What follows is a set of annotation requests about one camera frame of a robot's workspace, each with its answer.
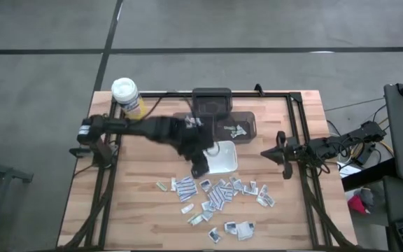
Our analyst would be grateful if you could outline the grey translucent plastic bin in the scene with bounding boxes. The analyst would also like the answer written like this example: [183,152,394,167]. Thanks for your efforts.
[212,111,257,144]
[170,111,215,123]
[191,87,233,119]

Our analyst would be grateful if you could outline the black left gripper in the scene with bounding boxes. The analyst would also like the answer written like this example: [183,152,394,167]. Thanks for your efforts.
[171,118,217,179]

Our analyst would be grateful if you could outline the black desk crossbar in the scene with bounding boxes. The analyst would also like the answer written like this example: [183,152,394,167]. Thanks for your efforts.
[341,157,397,193]

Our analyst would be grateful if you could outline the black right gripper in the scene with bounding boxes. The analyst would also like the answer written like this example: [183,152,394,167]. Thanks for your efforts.
[260,131,309,180]

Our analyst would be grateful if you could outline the blue striped white packet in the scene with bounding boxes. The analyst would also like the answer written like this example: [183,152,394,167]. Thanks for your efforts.
[208,187,234,211]
[176,176,199,203]

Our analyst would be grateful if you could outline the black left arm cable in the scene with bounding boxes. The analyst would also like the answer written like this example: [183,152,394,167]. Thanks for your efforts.
[145,97,222,159]

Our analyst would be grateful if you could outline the floor cable bundle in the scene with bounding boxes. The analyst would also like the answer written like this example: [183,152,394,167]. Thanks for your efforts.
[325,103,397,169]

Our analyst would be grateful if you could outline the yellow Lysol wipes canister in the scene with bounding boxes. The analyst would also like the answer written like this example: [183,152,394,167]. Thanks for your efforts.
[111,77,148,122]

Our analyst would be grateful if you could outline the red and grey cloth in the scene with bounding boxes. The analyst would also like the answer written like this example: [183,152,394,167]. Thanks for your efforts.
[345,187,376,216]

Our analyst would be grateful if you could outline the grey metal stand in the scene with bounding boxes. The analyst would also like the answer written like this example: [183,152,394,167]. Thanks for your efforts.
[0,139,34,252]

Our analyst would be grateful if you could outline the white paper sheet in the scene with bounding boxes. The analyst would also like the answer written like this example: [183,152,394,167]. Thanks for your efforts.
[337,162,362,179]

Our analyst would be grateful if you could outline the white plastic bin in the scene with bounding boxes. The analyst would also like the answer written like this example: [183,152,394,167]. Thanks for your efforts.
[202,140,239,175]

